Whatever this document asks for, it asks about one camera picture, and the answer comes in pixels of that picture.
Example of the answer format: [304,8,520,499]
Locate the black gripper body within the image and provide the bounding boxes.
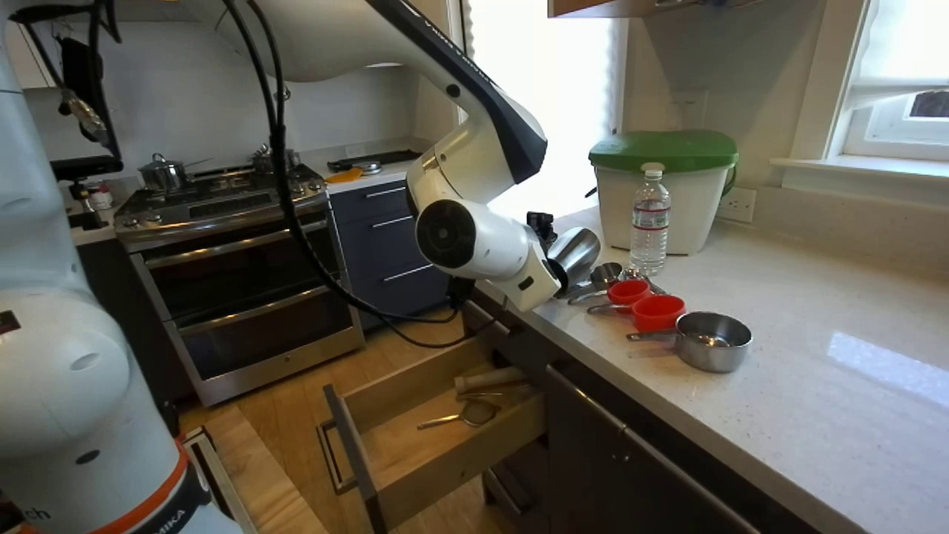
[525,209,565,260]

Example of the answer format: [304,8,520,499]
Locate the tall silver tin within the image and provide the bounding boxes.
[546,226,605,298]

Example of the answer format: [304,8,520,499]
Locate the small silver measuring cup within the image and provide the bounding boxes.
[569,259,633,301]

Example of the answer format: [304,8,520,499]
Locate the small red measuring cup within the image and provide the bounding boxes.
[605,277,655,309]

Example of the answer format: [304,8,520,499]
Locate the clear plastic water bottle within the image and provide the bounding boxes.
[629,160,676,280]

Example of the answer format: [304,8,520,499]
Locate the white bin with green lid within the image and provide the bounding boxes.
[587,127,743,259]

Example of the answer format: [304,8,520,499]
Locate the large red measuring cup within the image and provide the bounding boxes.
[629,293,688,338]

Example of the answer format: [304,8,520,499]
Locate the wooden muddler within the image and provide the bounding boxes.
[451,366,535,397]

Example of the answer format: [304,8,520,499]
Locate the dark blue drawer cabinet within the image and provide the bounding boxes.
[325,177,461,326]

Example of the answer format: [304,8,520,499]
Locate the flat black tray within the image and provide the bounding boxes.
[326,145,427,176]

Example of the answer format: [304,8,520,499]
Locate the round metal mesh strainer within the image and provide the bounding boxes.
[415,397,506,433]

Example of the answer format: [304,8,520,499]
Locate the large silver measuring cup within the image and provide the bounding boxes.
[675,309,756,378]

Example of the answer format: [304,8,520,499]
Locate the open wooden drawer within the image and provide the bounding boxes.
[316,333,553,534]

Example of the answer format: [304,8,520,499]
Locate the stainless steel stove oven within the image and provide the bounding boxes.
[110,160,369,409]

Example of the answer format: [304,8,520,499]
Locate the white framed window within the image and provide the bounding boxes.
[833,0,949,166]

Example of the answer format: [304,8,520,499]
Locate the small white bottle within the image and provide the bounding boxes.
[87,188,120,229]

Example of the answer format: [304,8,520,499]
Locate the white wall outlet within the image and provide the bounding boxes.
[719,183,761,226]

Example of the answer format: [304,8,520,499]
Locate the black camera on stand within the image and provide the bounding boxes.
[7,0,129,183]

